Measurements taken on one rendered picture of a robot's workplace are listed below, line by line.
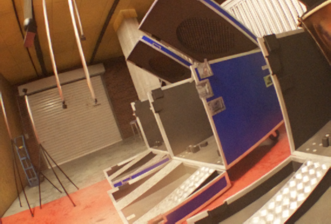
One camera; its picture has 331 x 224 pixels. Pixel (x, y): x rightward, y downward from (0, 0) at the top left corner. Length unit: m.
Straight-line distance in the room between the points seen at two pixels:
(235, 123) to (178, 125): 0.86
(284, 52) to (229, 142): 0.76
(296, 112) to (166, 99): 1.38
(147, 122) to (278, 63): 2.30
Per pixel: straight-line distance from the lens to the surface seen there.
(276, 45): 1.31
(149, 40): 2.52
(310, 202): 1.08
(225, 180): 1.44
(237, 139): 1.48
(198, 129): 2.30
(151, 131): 3.06
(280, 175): 1.32
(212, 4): 1.78
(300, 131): 1.40
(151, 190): 1.81
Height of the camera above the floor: 0.78
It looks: 1 degrees up
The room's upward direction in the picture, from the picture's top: 20 degrees counter-clockwise
